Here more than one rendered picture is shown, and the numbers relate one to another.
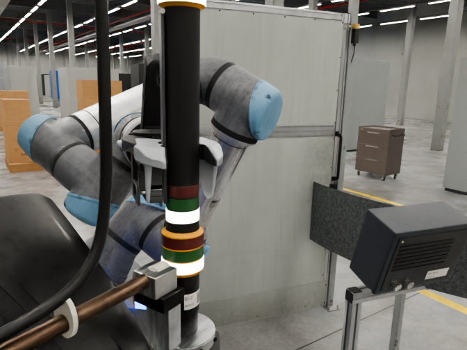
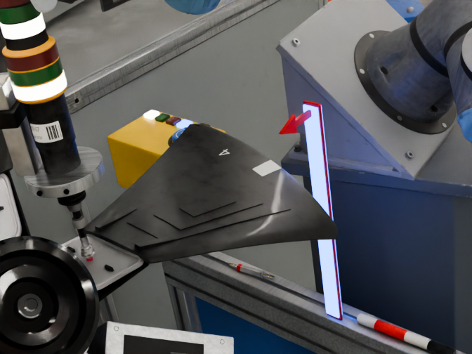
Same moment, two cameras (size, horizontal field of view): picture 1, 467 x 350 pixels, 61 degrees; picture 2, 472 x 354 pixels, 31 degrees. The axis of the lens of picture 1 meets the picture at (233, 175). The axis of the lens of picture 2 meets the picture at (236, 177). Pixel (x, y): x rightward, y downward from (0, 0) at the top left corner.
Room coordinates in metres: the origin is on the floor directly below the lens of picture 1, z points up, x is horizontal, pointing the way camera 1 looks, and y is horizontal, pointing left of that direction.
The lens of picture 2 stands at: (0.27, -0.61, 1.63)
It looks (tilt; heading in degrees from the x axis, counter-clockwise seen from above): 30 degrees down; 68
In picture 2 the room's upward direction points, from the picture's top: 9 degrees counter-clockwise
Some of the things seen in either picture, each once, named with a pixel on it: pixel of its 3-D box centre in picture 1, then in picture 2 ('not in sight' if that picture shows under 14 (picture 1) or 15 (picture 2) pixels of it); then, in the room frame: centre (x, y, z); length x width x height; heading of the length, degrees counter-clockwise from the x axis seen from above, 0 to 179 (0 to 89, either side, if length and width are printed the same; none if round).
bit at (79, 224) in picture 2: not in sight; (81, 229); (0.38, 0.05, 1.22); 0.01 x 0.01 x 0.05
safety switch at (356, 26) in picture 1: (350, 42); not in sight; (2.58, -0.70, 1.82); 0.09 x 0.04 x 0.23; 111
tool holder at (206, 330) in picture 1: (176, 301); (41, 129); (0.38, 0.06, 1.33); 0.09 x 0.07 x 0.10; 146
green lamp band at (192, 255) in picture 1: (183, 248); (34, 68); (0.38, 0.05, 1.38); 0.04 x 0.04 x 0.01
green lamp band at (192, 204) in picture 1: (182, 201); (17, 8); (0.38, 0.05, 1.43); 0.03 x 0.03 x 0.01
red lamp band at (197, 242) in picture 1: (182, 236); (30, 53); (0.38, 0.05, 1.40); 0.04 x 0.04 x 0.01
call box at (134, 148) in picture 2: not in sight; (171, 162); (0.61, 0.46, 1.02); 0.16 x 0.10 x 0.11; 111
